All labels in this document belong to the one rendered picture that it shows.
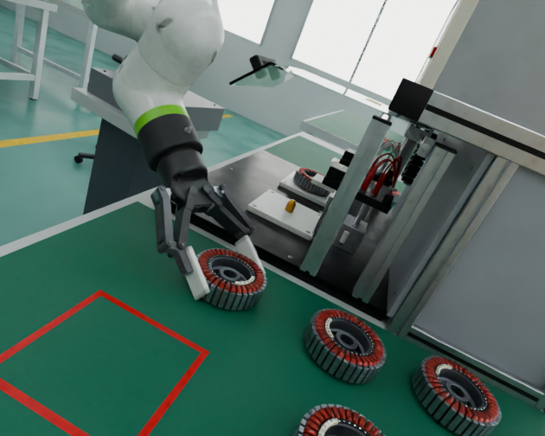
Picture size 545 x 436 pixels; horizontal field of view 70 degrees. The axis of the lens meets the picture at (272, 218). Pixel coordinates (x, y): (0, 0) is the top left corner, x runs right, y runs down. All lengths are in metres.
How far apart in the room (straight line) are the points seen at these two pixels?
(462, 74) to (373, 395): 0.50
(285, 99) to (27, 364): 5.45
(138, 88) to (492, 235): 0.58
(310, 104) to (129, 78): 5.05
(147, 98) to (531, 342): 0.70
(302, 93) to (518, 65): 5.04
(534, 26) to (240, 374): 0.63
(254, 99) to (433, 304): 5.35
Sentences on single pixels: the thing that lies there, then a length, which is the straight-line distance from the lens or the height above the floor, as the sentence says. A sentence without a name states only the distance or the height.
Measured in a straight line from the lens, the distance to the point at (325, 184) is 0.81.
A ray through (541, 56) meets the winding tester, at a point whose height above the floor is 1.22.
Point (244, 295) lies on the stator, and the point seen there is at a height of 0.78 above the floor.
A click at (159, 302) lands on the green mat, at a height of 0.75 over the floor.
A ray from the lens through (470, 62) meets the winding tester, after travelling 0.72.
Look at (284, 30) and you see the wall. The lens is 5.81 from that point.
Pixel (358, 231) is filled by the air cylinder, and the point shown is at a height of 0.82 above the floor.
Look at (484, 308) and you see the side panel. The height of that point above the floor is 0.86.
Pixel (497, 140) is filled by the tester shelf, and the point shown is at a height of 1.09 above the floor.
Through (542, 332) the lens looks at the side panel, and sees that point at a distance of 0.74.
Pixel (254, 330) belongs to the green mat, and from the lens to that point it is 0.55.
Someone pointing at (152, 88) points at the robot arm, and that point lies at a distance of 0.66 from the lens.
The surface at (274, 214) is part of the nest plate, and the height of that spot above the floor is 0.78.
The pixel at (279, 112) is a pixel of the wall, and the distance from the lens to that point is 5.77.
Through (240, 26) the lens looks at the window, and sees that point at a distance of 6.02.
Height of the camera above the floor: 1.09
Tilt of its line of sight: 23 degrees down
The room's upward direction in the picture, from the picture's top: 23 degrees clockwise
